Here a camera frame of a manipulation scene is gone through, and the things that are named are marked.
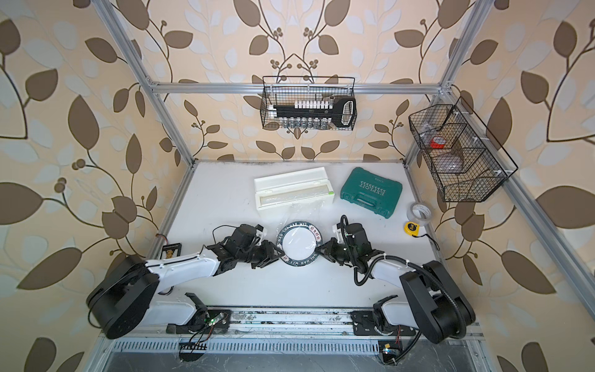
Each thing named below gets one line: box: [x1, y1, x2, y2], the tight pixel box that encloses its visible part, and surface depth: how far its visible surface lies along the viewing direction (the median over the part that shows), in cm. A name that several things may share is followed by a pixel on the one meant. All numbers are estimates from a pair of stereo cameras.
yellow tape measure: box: [403, 221, 420, 237], surface depth 96 cm
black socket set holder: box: [273, 96, 358, 129], surface depth 86 cm
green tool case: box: [340, 167, 403, 220], surface depth 104 cm
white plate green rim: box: [275, 220, 324, 268], surface depth 88 cm
